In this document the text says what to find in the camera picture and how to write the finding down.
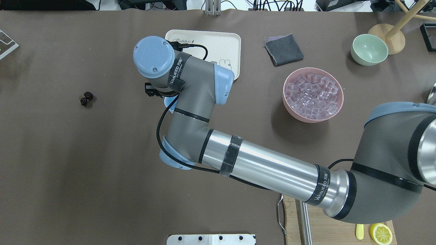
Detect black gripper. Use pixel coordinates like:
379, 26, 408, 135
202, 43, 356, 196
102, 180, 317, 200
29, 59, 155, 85
144, 82, 175, 98

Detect dark red cherries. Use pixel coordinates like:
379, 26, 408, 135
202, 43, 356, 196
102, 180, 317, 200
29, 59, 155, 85
80, 91, 94, 107

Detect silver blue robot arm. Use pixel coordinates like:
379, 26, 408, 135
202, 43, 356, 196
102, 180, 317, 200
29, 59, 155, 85
133, 36, 436, 224

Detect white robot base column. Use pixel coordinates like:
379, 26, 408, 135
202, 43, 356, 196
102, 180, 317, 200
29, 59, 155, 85
166, 234, 257, 245

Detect light blue plastic cup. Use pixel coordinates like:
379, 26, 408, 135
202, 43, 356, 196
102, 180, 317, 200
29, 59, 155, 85
164, 96, 178, 114

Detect pink bowl of ice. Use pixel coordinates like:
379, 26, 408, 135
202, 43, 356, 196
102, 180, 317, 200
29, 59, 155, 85
282, 68, 344, 123

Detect wooden cup tree stand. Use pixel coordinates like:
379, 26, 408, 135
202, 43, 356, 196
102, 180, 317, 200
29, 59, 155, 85
368, 0, 435, 55

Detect steel ice scoop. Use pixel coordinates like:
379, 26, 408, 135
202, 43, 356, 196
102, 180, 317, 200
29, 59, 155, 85
426, 83, 436, 106

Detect cream rabbit serving tray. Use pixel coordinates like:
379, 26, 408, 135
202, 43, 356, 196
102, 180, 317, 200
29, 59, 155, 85
165, 29, 242, 80

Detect grey folded cloth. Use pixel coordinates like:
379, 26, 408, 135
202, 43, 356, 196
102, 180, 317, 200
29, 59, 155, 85
264, 33, 304, 67

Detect steel muddler black tip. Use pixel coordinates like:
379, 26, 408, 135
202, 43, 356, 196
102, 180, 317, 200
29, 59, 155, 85
299, 201, 313, 245

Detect mint green bowl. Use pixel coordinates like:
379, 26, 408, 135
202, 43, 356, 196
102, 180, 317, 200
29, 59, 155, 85
351, 34, 388, 66

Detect wooden cutting board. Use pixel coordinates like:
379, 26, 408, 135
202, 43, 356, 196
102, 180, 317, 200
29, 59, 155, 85
277, 194, 376, 245

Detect yellow plastic knife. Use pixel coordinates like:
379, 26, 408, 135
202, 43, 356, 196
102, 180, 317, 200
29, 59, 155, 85
355, 224, 364, 240

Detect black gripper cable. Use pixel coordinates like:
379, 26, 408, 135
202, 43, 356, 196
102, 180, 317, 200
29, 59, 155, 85
156, 42, 355, 191

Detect aluminium frame post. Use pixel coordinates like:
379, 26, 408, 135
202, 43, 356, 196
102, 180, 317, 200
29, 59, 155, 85
204, 0, 222, 16

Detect white wire cup rack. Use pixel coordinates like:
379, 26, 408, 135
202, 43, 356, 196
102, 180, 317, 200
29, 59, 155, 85
0, 30, 19, 60

